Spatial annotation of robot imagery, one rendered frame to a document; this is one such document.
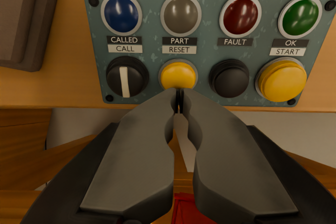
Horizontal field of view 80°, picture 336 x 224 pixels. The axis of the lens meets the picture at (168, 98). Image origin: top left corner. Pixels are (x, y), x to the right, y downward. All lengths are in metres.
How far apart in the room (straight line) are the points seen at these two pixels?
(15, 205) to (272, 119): 1.08
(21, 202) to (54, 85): 0.28
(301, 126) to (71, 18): 1.20
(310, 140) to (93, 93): 1.22
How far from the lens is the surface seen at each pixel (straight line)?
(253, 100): 0.16
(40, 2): 0.20
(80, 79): 0.18
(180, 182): 0.30
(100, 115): 1.13
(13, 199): 0.46
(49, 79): 0.20
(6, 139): 1.03
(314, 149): 1.33
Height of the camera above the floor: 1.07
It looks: 87 degrees down
